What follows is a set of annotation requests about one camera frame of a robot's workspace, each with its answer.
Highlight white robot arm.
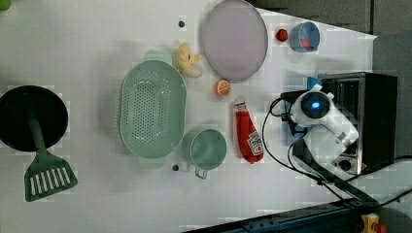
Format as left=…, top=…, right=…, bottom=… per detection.
left=291, top=84, right=379, bottom=207

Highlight silver black toaster oven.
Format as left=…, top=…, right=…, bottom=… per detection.
left=319, top=72, right=397, bottom=175

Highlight orange slice toy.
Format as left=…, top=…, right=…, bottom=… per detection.
left=216, top=80, right=231, bottom=96

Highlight red ketchup bottle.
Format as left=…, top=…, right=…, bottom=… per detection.
left=234, top=96, right=263, bottom=163

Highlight green oval colander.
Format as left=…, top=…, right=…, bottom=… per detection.
left=119, top=50, right=187, bottom=169

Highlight yellow peeled banana toy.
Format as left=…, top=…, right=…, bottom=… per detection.
left=175, top=42, right=202, bottom=78

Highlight lilac oval plate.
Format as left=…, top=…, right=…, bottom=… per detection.
left=201, top=0, right=268, bottom=83

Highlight red strawberry on table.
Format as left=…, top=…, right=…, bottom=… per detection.
left=276, top=29, right=289, bottom=42

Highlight red strawberry in bowl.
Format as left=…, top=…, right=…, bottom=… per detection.
left=300, top=39, right=310, bottom=50

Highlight blue bowl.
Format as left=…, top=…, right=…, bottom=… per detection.
left=289, top=21, right=321, bottom=52

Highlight green slotted spatula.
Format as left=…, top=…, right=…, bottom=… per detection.
left=24, top=100, right=78, bottom=202

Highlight black round pan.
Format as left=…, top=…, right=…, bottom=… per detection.
left=0, top=85, right=68, bottom=151

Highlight yellow red clamp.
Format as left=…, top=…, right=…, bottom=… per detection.
left=361, top=213, right=388, bottom=233

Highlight green object at edge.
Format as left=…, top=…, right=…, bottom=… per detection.
left=0, top=0, right=12, bottom=11

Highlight green cup with handle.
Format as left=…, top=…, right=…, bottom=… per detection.
left=187, top=129, right=227, bottom=180

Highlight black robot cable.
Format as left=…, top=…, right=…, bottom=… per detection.
left=260, top=90, right=412, bottom=208

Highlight blue metal frame rail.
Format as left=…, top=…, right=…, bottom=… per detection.
left=186, top=199, right=364, bottom=233

